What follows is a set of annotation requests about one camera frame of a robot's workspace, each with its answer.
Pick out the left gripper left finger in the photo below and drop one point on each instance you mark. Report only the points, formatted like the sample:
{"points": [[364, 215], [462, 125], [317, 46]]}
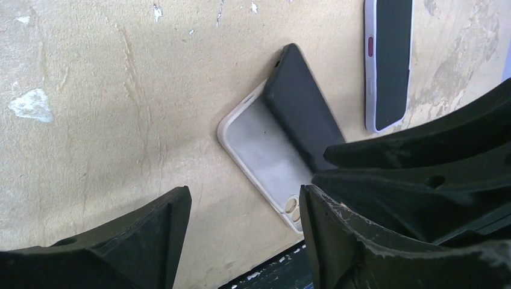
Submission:
{"points": [[140, 249]]}

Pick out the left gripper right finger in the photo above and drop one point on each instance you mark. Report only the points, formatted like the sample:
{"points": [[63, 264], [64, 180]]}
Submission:
{"points": [[346, 250]]}

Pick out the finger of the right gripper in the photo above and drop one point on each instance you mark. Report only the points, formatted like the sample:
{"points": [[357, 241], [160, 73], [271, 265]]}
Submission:
{"points": [[461, 202], [478, 127]]}

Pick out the lavender phone case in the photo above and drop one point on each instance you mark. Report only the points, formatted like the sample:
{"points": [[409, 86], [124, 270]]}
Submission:
{"points": [[370, 65]]}

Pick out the black phone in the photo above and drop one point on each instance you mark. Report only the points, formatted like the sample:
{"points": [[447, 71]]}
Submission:
{"points": [[393, 45], [293, 97]]}

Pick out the white phone case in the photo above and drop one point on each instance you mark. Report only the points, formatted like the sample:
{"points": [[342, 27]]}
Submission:
{"points": [[256, 143]]}

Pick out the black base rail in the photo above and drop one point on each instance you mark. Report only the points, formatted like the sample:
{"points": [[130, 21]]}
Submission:
{"points": [[288, 269]]}

